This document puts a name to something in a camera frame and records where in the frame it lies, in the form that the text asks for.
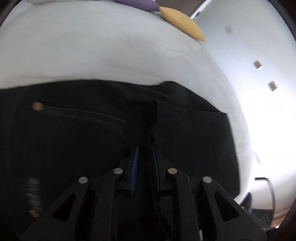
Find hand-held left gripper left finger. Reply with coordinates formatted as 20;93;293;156
22;146;139;241

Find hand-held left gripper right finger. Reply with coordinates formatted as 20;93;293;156
151;145;266;241

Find black pants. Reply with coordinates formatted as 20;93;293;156
0;79;241;241

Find black metal chair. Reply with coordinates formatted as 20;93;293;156
240;177;277;230

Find bed with white sheet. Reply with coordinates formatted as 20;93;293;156
0;0;257;204

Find yellow pillow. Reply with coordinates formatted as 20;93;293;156
159;6;207;43

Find purple pillow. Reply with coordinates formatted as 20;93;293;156
114;0;160;12

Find brown wooden door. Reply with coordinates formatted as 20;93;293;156
188;0;207;17

